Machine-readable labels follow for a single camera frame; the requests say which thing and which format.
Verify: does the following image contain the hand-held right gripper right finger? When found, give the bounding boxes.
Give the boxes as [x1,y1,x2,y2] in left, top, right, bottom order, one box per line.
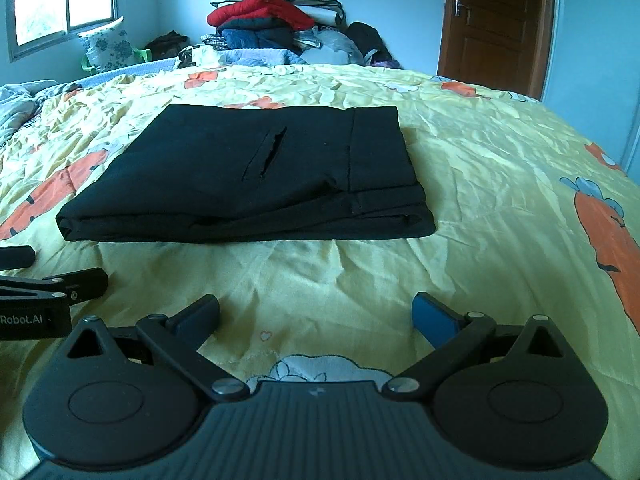
[384,291,572,404]

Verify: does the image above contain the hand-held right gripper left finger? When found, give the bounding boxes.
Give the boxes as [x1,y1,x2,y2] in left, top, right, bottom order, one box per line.
[65,294,249,404]

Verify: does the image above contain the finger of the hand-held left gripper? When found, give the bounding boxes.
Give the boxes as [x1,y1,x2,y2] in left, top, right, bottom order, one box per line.
[0,245,37,269]
[0,267,109,306]

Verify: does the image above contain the black pants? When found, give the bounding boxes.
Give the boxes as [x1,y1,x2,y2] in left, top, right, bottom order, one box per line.
[55,103,437,245]

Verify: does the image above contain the yellow carrot printed bed sheet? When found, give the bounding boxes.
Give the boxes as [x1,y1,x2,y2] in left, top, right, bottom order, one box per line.
[0,62,640,480]

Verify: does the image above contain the blue crumpled quilt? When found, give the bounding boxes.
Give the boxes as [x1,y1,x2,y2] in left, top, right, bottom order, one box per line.
[0,79,71,148]

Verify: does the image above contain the light blue quilted blanket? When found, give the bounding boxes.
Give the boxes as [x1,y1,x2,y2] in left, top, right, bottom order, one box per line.
[82,47,308,87]

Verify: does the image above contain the floral pillow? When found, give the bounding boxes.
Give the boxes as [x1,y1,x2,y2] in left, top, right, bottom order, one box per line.
[79,16,135,75]

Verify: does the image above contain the green plastic chair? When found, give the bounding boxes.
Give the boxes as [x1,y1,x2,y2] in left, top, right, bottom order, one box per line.
[81,47,157,72]

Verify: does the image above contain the black and white printed pillow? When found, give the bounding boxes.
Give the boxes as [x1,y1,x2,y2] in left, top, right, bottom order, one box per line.
[177,44,226,68]

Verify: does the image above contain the brown wooden door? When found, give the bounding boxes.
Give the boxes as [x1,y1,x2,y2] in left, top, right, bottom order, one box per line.
[436,0,557,102]

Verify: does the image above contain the pile of clothes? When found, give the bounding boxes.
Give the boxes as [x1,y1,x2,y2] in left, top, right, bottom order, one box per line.
[202,0,401,68]

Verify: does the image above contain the red jacket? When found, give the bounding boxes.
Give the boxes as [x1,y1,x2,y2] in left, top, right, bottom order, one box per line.
[207,0,316,31]

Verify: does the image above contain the wardrobe with frosted sliding doors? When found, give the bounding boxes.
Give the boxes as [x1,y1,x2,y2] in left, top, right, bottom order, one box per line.
[542,0,640,181]

